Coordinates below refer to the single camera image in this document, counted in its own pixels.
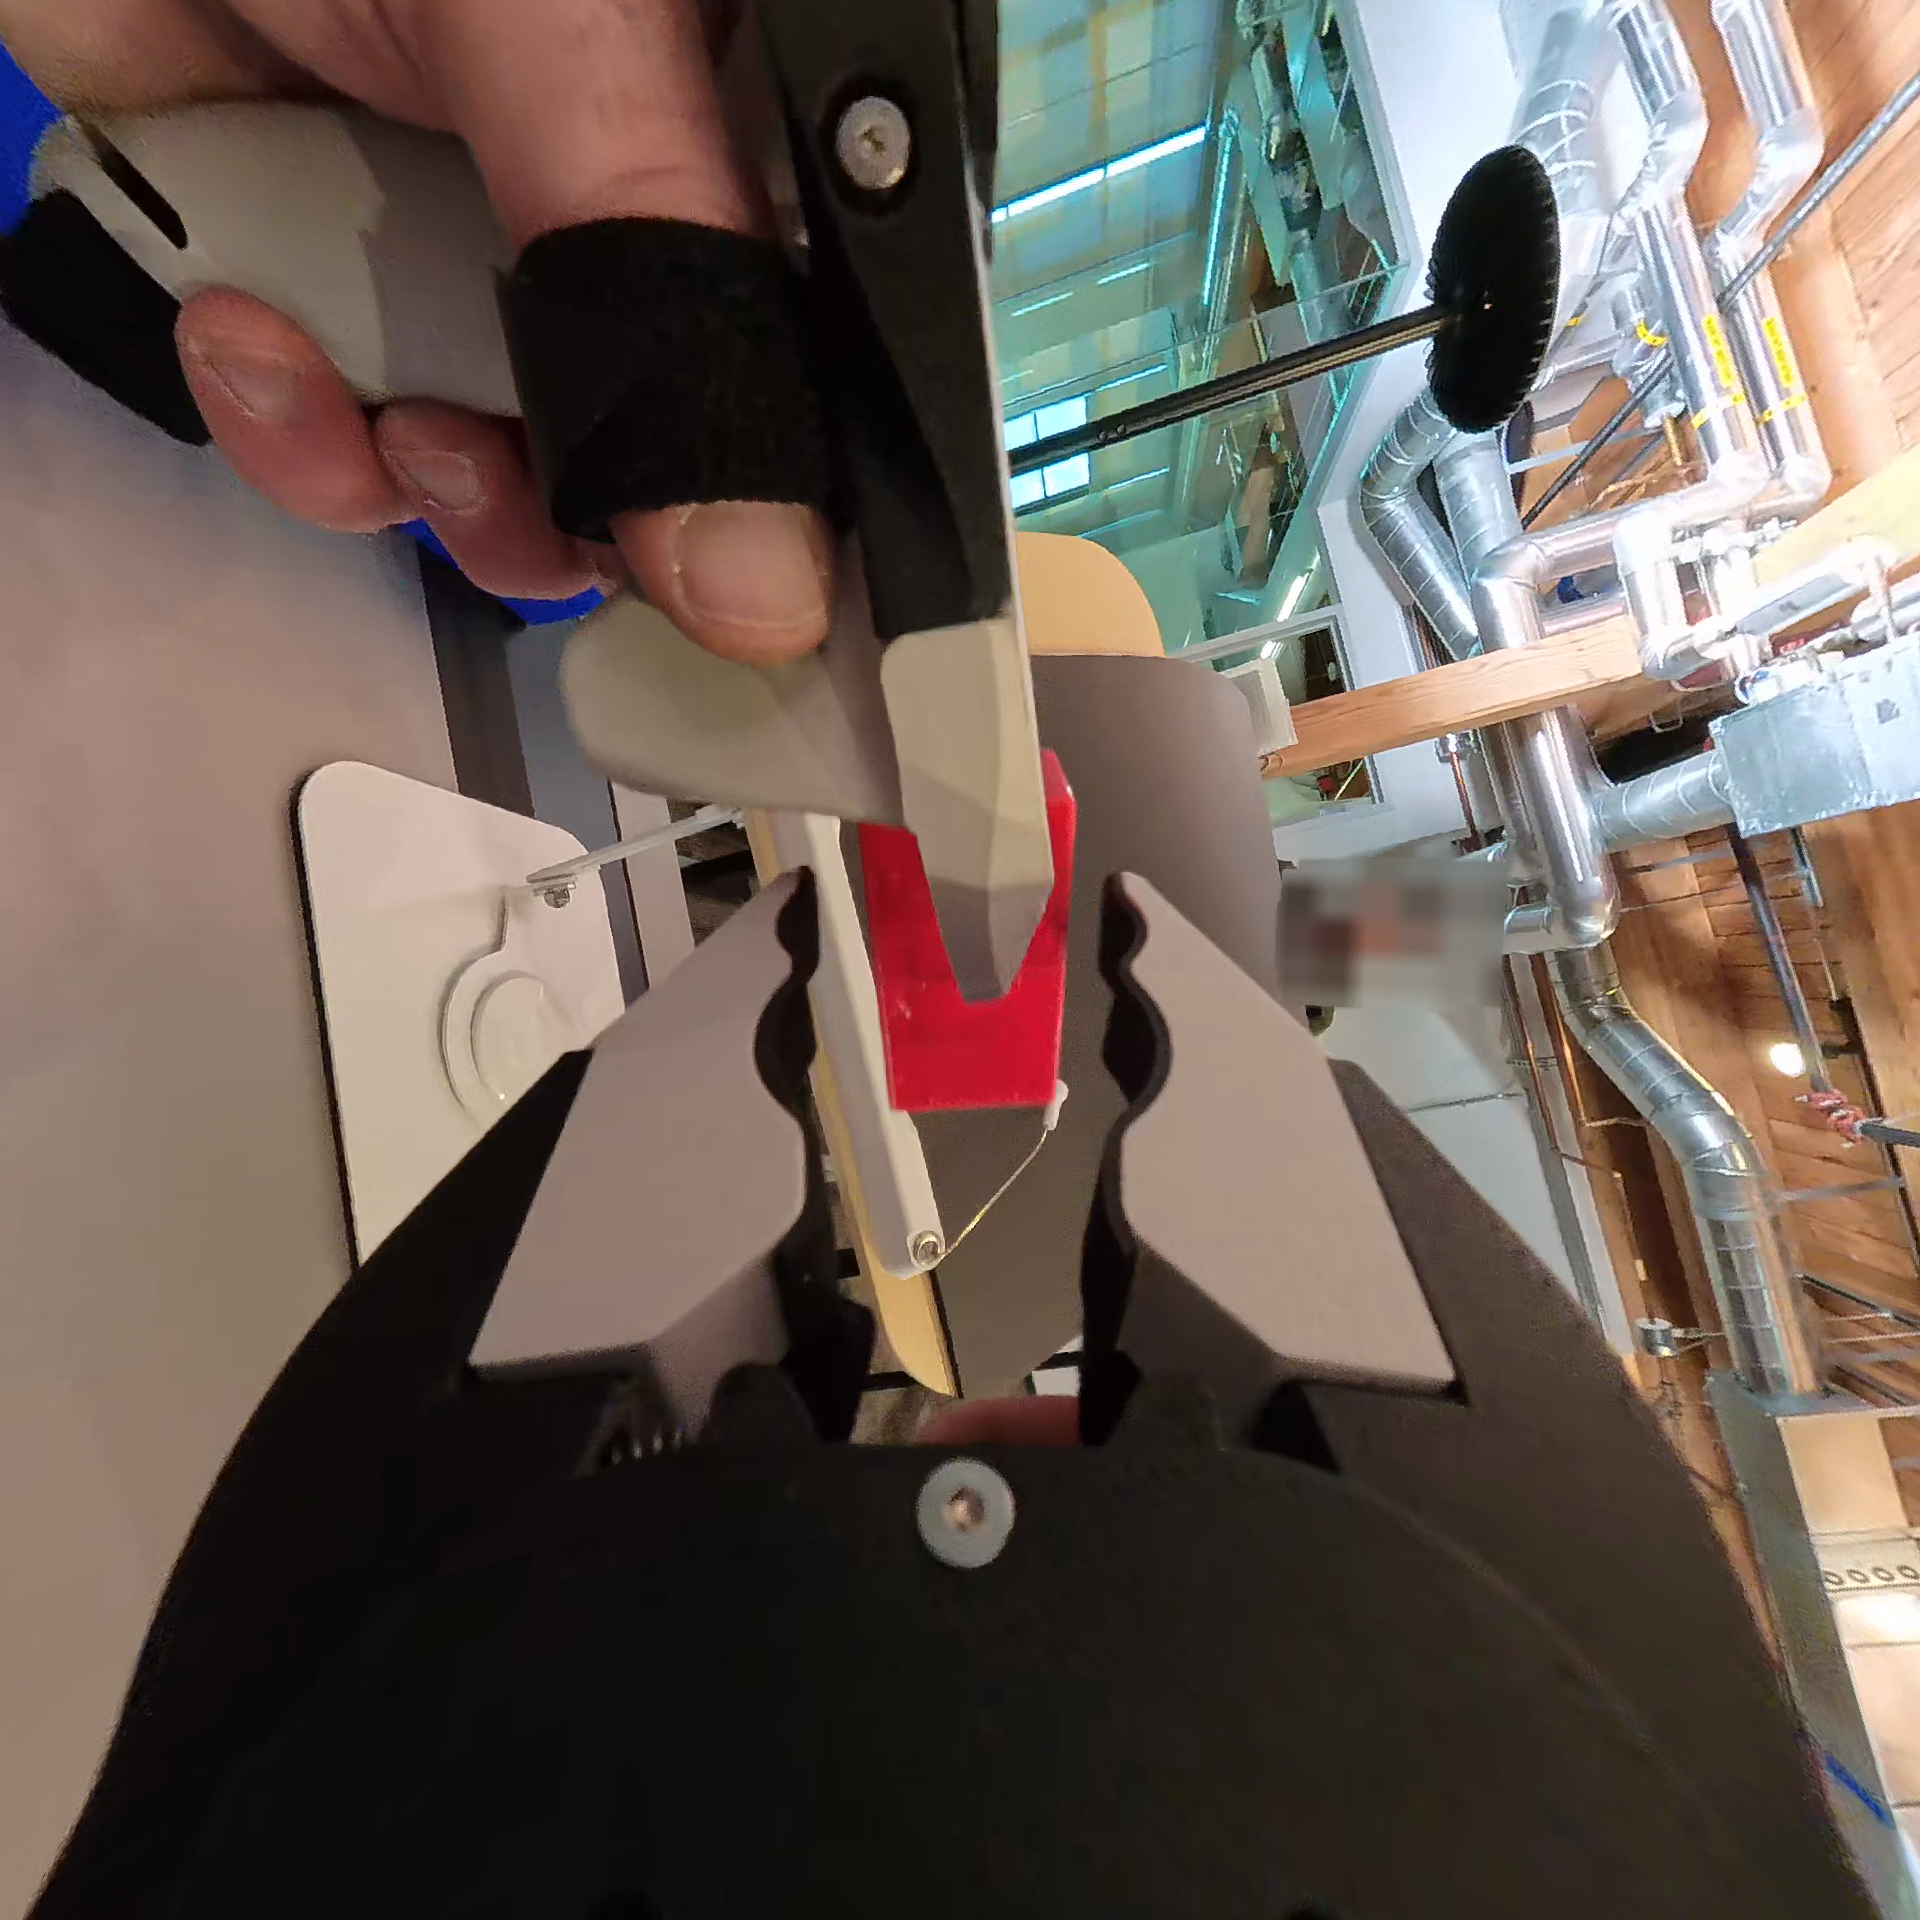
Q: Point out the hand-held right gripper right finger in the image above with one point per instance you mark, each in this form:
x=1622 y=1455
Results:
x=1276 y=1200

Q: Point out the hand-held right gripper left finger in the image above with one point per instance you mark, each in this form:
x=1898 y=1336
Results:
x=644 y=1200

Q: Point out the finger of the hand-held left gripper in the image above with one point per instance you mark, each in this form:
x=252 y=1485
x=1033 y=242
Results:
x=736 y=721
x=977 y=781

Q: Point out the red plastic block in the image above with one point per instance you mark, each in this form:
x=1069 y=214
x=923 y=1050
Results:
x=977 y=1007

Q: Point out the person's left hand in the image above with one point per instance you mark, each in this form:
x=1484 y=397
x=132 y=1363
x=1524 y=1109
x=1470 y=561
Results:
x=451 y=122

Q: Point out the black backdrop board stand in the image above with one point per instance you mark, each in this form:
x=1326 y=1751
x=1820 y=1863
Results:
x=1201 y=811

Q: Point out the silver ceiling duct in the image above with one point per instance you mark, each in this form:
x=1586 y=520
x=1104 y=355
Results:
x=1561 y=750

